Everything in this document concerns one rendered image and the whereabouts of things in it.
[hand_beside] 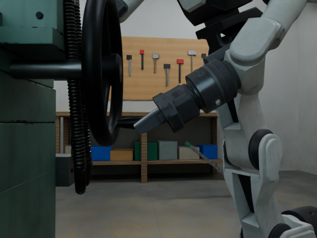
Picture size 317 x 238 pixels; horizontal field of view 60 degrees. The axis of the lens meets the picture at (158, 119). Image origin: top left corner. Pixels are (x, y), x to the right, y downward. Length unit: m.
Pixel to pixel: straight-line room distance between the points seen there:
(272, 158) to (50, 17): 0.76
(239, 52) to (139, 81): 3.45
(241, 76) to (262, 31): 0.09
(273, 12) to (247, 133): 0.44
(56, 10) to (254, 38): 0.36
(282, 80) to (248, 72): 4.09
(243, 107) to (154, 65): 3.14
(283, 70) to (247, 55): 4.15
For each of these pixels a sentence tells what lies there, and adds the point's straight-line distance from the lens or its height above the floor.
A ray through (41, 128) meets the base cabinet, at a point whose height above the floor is 0.70.
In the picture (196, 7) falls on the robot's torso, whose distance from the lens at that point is 0.95.
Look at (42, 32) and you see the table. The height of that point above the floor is 0.86.
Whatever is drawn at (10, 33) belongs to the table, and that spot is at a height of 0.86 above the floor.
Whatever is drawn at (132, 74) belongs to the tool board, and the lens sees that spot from 3.96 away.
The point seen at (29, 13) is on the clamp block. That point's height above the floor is 0.90.
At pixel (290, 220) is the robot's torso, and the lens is 1.24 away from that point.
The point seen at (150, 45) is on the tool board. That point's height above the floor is 1.84.
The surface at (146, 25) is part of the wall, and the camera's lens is 4.18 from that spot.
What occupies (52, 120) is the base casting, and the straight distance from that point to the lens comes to 0.76.
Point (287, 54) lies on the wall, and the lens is 4.76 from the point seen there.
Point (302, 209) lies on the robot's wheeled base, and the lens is 1.33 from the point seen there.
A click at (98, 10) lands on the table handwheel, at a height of 0.87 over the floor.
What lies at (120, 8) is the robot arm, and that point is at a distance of 1.06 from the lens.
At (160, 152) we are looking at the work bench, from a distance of 3.50.
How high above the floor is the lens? 0.71
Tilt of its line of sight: 1 degrees up
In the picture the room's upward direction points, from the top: straight up
